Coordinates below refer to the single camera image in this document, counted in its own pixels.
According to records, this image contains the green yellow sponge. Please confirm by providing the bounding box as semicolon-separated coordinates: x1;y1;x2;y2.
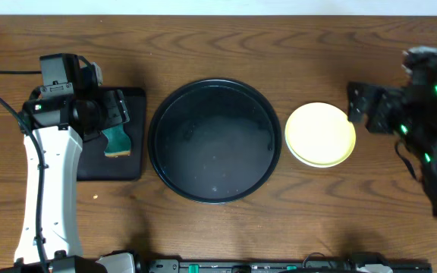
103;124;132;158

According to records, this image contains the yellow plate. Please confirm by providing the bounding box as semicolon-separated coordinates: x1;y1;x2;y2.
285;102;356;163

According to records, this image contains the light green plate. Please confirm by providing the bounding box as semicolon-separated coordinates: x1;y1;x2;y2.
286;141;353;168

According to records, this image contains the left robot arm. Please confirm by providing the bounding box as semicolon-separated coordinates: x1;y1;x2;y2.
8;53;132;272

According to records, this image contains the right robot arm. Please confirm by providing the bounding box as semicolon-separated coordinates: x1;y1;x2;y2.
347;46;437;218

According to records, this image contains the rectangular black tray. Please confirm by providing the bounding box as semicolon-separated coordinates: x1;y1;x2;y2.
77;87;146;181

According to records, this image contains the round black tray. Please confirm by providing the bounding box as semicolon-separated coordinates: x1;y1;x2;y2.
147;79;281;204

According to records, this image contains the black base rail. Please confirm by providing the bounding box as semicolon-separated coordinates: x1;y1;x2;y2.
147;253;433;273

